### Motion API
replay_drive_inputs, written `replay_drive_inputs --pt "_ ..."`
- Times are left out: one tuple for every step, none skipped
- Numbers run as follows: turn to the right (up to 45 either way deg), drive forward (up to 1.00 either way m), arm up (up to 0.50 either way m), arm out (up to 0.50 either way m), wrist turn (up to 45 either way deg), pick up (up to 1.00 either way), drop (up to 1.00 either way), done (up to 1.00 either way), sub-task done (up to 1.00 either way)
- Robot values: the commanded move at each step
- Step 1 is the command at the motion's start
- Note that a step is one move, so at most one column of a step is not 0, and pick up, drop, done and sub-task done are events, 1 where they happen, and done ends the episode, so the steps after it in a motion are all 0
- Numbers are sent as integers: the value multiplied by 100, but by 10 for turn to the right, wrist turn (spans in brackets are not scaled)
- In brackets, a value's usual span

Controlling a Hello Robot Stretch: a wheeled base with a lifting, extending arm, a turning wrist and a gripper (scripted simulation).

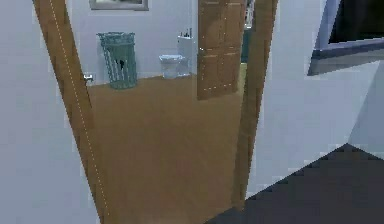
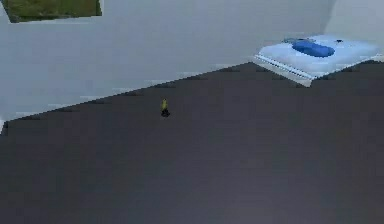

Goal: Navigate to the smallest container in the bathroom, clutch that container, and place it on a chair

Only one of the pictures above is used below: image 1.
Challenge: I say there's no teal wire laundry basket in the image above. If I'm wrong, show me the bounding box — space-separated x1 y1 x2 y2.
96 31 139 90

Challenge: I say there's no brown wooden room door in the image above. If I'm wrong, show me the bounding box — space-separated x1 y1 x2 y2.
196 0 248 102

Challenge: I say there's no grey framed wall picture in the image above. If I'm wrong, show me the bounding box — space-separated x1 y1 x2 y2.
88 0 150 12

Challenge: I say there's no white toilet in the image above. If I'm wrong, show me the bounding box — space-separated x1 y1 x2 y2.
158 34 198 80

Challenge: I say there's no dark window with grey frame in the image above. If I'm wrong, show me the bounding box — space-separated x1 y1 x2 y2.
307 0 384 77

